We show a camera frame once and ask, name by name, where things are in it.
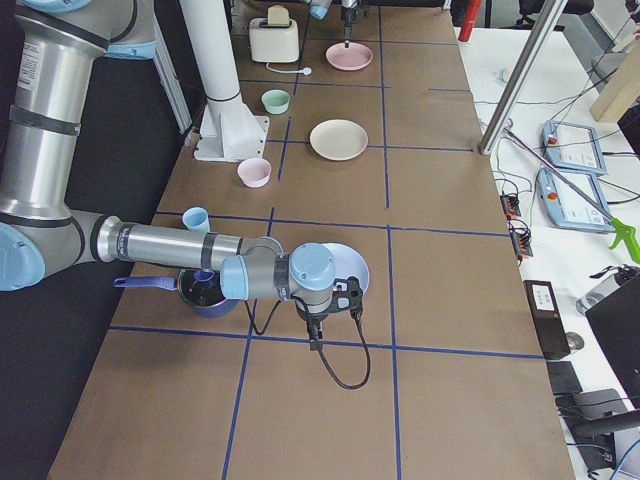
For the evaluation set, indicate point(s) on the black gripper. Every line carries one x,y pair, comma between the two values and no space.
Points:
311,316
349,11

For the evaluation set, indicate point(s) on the pink plate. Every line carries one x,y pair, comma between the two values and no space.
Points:
349,57

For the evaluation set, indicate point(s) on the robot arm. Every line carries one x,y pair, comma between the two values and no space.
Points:
127,164
318,9

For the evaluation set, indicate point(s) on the blue plate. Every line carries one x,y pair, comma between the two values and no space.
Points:
349,263

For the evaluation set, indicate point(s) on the bread slice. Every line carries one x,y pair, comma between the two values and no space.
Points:
278,17

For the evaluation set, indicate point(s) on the cream toaster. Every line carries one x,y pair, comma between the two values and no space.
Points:
273,44

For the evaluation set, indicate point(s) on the green bowl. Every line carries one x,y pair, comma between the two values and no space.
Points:
276,101

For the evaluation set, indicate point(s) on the cream plate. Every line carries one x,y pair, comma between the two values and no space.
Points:
338,139

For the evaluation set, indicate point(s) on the red cylinder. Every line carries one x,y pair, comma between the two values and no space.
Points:
471,15

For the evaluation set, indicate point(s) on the glass pot lid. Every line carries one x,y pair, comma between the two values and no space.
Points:
200,288

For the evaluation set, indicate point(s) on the pink bowl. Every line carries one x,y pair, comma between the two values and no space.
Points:
254,172

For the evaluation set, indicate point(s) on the light blue cup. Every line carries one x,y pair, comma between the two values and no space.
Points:
196,219

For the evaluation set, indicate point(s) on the dark blue saucepan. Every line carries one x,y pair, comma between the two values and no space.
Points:
171,284

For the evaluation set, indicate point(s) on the black power box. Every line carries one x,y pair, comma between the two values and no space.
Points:
547,320

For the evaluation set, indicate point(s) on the lower teach pendant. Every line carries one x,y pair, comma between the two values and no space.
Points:
568,210

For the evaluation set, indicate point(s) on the teach pendant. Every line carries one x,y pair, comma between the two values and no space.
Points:
573,146
568,210

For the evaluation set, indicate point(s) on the upper teach pendant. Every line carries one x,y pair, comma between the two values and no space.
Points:
573,146

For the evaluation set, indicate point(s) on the wooden beam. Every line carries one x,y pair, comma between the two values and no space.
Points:
622,83

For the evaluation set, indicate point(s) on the green grabber tool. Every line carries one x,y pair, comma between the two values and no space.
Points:
623,233

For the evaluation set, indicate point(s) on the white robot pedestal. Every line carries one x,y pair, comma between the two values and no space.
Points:
229,131

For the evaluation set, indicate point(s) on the aluminium frame post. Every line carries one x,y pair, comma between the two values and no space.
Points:
541,31

